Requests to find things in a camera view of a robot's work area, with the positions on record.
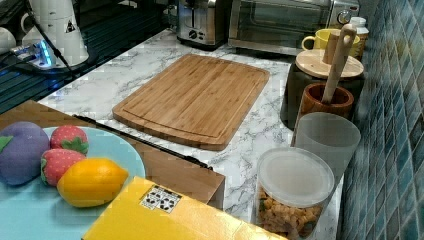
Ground light blue plate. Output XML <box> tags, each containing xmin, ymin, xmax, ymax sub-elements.
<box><xmin>0</xmin><ymin>127</ymin><xmax>145</xmax><ymax>240</ymax></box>

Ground bamboo cutting board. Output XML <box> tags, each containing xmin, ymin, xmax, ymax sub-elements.
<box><xmin>112</xmin><ymin>54</ymin><xmax>269</xmax><ymax>151</ymax></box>

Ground black cable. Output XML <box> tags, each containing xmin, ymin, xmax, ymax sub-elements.
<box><xmin>23</xmin><ymin>0</ymin><xmax>76</xmax><ymax>79</ymax></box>

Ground white-capped spice bottle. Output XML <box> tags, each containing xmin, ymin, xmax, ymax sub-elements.
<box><xmin>350</xmin><ymin>17</ymin><xmax>369</xmax><ymax>60</ymax></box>

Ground frosted plastic cup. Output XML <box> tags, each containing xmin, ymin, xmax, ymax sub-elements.
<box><xmin>294</xmin><ymin>112</ymin><xmax>361</xmax><ymax>185</ymax></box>

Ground brown wooden mortar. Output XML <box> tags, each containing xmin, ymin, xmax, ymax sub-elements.
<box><xmin>291</xmin><ymin>83</ymin><xmax>354</xmax><ymax>146</ymax></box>

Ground silver two-slot toaster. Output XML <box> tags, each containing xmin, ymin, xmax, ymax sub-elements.
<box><xmin>177</xmin><ymin>0</ymin><xmax>233</xmax><ymax>49</ymax></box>

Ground clear jar with snacks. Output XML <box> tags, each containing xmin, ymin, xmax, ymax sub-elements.
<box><xmin>254</xmin><ymin>147</ymin><xmax>334</xmax><ymax>240</ymax></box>

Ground yellow toy lemon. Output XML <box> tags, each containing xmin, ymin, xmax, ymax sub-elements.
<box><xmin>57</xmin><ymin>158</ymin><xmax>129</xmax><ymax>208</ymax></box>

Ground light wooden pestle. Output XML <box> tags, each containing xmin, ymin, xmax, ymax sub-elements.
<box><xmin>321</xmin><ymin>24</ymin><xmax>356</xmax><ymax>104</ymax></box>

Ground wooden box with black edge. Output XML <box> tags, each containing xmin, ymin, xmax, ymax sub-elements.
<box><xmin>1</xmin><ymin>100</ymin><xmax>225</xmax><ymax>210</ymax></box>

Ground upper red toy strawberry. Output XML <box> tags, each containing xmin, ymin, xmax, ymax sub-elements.
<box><xmin>50</xmin><ymin>125</ymin><xmax>89</xmax><ymax>155</ymax></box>

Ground yellow ceramic mug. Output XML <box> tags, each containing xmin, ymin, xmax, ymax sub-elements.
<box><xmin>301</xmin><ymin>28</ymin><xmax>360</xmax><ymax>57</ymax></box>

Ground lower red toy strawberry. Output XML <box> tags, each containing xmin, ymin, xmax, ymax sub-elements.
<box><xmin>41</xmin><ymin>148</ymin><xmax>86</xmax><ymax>186</ymax></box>

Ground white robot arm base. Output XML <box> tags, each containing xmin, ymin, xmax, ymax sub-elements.
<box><xmin>13</xmin><ymin>0</ymin><xmax>89</xmax><ymax>70</ymax></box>

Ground dark canister with wooden lid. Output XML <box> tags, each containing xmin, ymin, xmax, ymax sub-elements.
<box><xmin>280</xmin><ymin>49</ymin><xmax>365</xmax><ymax>130</ymax></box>

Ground purple plush eggplant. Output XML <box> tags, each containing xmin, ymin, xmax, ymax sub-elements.
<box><xmin>0</xmin><ymin>121</ymin><xmax>50</xmax><ymax>186</ymax></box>

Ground silver toaster oven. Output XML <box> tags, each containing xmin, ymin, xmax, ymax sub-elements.
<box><xmin>228</xmin><ymin>0</ymin><xmax>360</xmax><ymax>55</ymax></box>

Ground red toy strawberry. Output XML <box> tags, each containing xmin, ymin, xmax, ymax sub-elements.
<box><xmin>50</xmin><ymin>125</ymin><xmax>89</xmax><ymax>155</ymax></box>
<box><xmin>41</xmin><ymin>148</ymin><xmax>86</xmax><ymax>186</ymax></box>

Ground yellow cardboard box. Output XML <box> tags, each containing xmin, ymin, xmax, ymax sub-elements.
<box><xmin>81</xmin><ymin>177</ymin><xmax>287</xmax><ymax>240</ymax></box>

